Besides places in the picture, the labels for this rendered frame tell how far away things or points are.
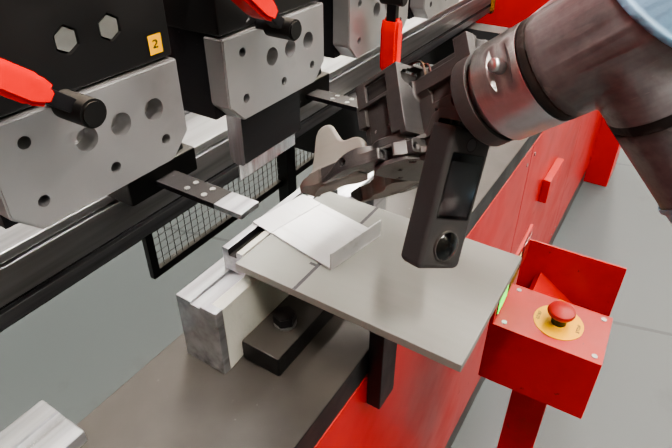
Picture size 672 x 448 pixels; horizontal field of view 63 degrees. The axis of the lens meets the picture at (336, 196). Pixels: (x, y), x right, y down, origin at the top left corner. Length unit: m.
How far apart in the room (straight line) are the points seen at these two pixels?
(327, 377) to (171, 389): 0.17
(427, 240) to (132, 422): 0.38
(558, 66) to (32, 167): 0.33
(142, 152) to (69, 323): 1.73
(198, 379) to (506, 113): 0.46
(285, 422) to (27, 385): 1.44
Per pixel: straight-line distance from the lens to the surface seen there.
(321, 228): 0.66
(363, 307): 0.56
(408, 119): 0.44
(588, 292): 1.05
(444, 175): 0.42
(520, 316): 0.91
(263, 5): 0.45
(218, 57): 0.48
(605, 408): 1.89
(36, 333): 2.16
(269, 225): 0.67
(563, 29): 0.37
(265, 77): 0.53
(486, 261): 0.63
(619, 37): 0.35
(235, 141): 0.59
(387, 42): 0.67
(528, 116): 0.39
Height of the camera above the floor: 1.39
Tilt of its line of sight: 33 degrees down
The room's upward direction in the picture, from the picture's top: straight up
